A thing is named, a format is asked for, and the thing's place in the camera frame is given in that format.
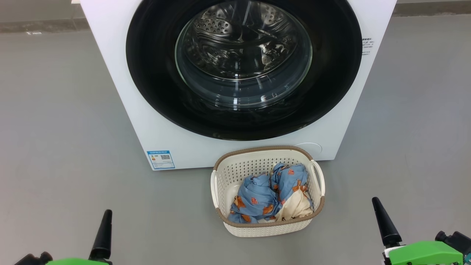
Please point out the blue bear-print garment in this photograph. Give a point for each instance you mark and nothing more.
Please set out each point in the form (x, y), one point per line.
(257, 195)

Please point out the blue energy label sticker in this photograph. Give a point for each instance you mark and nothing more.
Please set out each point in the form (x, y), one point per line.
(160, 160)

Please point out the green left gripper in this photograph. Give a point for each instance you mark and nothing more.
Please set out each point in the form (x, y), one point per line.
(73, 262)

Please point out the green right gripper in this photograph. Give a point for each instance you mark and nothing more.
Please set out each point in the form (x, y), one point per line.
(423, 254)

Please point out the white front-load washing machine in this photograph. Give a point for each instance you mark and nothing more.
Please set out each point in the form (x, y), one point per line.
(147, 121)

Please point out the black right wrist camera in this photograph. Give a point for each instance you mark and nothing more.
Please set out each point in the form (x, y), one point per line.
(458, 241)

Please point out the cream plastic laundry basket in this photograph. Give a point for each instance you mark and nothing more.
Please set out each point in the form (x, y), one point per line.
(224, 176)

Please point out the stainless steel washing machine drum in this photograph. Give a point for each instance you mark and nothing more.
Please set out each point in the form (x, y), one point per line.
(220, 29)

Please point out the round white filter cover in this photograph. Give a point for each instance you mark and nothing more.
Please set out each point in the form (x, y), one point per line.
(312, 147)

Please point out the black round glass washer door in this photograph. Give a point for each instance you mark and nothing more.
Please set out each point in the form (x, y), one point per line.
(154, 73)

